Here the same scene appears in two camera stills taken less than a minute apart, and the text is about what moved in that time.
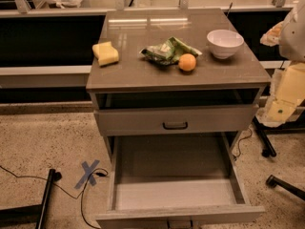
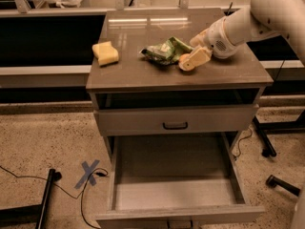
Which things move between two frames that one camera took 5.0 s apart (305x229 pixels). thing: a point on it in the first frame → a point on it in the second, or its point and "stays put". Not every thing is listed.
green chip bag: x=168 y=52 stays put
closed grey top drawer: x=176 y=120 stays put
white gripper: x=294 y=37 → x=218 y=39
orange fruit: x=187 y=62 stays put
